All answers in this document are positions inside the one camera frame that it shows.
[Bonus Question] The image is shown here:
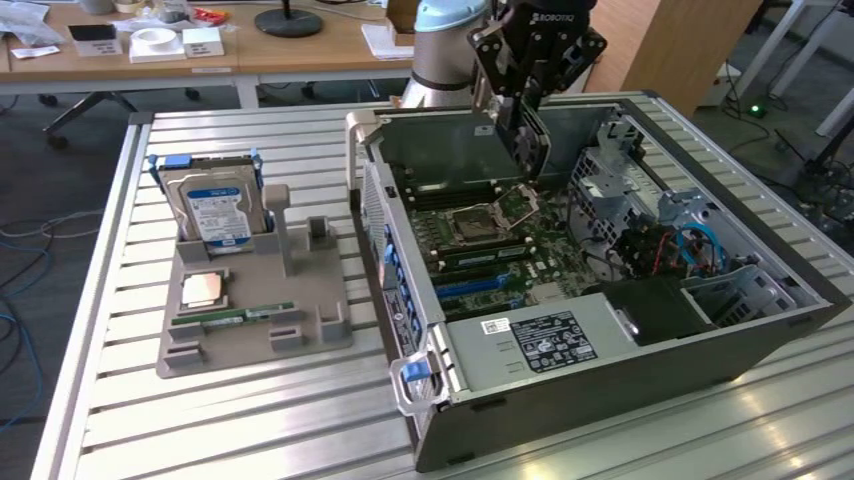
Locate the green RAM stick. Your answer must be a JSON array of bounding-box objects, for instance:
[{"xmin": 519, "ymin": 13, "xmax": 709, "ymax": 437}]
[{"xmin": 170, "ymin": 301, "xmax": 298, "ymax": 327}]

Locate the white box with black top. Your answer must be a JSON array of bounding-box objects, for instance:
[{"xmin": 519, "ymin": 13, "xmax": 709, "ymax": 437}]
[{"xmin": 68, "ymin": 23, "xmax": 124, "ymax": 58}]

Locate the black chair base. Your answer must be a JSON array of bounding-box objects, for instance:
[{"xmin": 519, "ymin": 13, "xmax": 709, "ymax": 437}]
[{"xmin": 38, "ymin": 88, "xmax": 201, "ymax": 149}]

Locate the open socket cover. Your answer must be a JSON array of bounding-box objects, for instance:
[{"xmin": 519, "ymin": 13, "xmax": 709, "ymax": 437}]
[{"xmin": 492, "ymin": 183, "xmax": 541, "ymax": 231}]

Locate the RAM stick with white label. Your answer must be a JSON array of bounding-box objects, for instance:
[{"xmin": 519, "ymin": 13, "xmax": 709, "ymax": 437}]
[{"xmin": 436, "ymin": 244, "xmax": 536, "ymax": 273}]

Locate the blue disk caddy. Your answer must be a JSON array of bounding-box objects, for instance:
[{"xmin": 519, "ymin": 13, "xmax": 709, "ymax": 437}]
[{"xmin": 146, "ymin": 148, "xmax": 276, "ymax": 251}]

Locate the brown cardboard box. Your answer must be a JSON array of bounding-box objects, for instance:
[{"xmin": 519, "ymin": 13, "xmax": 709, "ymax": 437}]
[{"xmin": 385, "ymin": 0, "xmax": 419, "ymax": 35}]

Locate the grey power supply unit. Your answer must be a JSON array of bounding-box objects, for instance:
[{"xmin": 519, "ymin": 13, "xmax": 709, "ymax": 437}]
[{"xmin": 444, "ymin": 292, "xmax": 635, "ymax": 394}]

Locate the hard disk with blue label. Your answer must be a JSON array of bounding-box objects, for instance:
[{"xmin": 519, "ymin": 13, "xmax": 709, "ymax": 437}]
[{"xmin": 164, "ymin": 168, "xmax": 258, "ymax": 251}]

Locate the perforated metal drive cage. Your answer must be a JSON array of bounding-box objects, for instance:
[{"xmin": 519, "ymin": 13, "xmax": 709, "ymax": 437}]
[{"xmin": 565, "ymin": 119, "xmax": 668, "ymax": 251}]

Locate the green motherboard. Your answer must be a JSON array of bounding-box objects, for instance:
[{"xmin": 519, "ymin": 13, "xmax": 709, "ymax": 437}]
[{"xmin": 392, "ymin": 169, "xmax": 601, "ymax": 324}]

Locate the clear plastic bag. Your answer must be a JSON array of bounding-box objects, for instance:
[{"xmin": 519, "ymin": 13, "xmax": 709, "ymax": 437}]
[{"xmin": 0, "ymin": 0, "xmax": 65, "ymax": 45}]

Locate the white cube box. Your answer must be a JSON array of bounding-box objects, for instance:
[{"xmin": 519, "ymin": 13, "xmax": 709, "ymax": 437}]
[{"xmin": 180, "ymin": 27, "xmax": 225, "ymax": 59}]

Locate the wooden desk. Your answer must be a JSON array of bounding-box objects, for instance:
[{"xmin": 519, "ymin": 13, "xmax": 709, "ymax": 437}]
[
  {"xmin": 0, "ymin": 0, "xmax": 241, "ymax": 109},
  {"xmin": 236, "ymin": 0, "xmax": 601, "ymax": 109}
]

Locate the blue floor cable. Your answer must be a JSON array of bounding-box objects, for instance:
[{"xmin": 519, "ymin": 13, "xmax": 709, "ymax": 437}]
[{"xmin": 0, "ymin": 234, "xmax": 52, "ymax": 429}]

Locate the blue wire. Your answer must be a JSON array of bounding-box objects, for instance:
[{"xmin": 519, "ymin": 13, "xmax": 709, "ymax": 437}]
[{"xmin": 673, "ymin": 223, "xmax": 729, "ymax": 277}]

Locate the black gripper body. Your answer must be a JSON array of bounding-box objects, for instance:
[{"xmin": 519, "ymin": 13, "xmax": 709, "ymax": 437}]
[{"xmin": 503, "ymin": 0, "xmax": 599, "ymax": 101}]

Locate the wooden cabinet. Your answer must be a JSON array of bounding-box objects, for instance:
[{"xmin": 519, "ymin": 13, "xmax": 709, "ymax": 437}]
[{"xmin": 579, "ymin": 0, "xmax": 766, "ymax": 114}]

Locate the grey metal disk bay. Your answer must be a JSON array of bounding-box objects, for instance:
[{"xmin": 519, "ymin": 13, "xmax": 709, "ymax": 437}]
[{"xmin": 679, "ymin": 263, "xmax": 802, "ymax": 329}]

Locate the silver CPU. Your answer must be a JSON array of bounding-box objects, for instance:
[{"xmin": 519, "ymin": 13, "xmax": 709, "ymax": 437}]
[{"xmin": 180, "ymin": 271, "xmax": 225, "ymax": 307}]

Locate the flat white box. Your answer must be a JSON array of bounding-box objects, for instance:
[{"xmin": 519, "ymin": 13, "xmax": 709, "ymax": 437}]
[{"xmin": 128, "ymin": 37, "xmax": 188, "ymax": 65}]

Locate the red wire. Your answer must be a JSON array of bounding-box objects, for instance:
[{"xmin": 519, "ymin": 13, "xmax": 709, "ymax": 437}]
[{"xmin": 651, "ymin": 230, "xmax": 671, "ymax": 275}]

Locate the grey plastic parts rack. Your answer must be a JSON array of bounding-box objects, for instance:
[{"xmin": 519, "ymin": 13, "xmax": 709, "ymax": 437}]
[{"xmin": 154, "ymin": 183, "xmax": 355, "ymax": 380}]

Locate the white paper stack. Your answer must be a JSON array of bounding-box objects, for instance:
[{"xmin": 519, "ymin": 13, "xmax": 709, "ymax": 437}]
[{"xmin": 361, "ymin": 22, "xmax": 419, "ymax": 61}]

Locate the white tape roll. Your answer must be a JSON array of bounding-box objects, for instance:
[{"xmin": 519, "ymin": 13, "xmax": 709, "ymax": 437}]
[{"xmin": 130, "ymin": 27, "xmax": 176, "ymax": 47}]

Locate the black round lamp base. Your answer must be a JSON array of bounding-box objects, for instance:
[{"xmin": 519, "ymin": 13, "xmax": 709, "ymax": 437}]
[{"xmin": 253, "ymin": 0, "xmax": 326, "ymax": 39}]

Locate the black graphics card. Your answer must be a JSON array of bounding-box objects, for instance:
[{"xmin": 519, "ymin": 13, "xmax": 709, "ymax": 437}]
[{"xmin": 469, "ymin": 47, "xmax": 556, "ymax": 187}]

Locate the CPU socket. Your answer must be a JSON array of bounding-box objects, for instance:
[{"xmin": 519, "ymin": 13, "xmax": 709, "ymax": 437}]
[{"xmin": 449, "ymin": 204, "xmax": 512, "ymax": 239}]

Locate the white desk frame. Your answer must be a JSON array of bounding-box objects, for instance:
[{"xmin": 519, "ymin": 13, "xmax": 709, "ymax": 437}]
[{"xmin": 732, "ymin": 0, "xmax": 854, "ymax": 136}]

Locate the blue expansion slot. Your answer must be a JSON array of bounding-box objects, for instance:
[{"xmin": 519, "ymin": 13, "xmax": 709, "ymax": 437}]
[{"xmin": 432, "ymin": 276, "xmax": 508, "ymax": 301}]

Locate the open dark PC case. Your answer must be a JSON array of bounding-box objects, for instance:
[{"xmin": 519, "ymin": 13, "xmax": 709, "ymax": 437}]
[{"xmin": 344, "ymin": 97, "xmax": 854, "ymax": 474}]

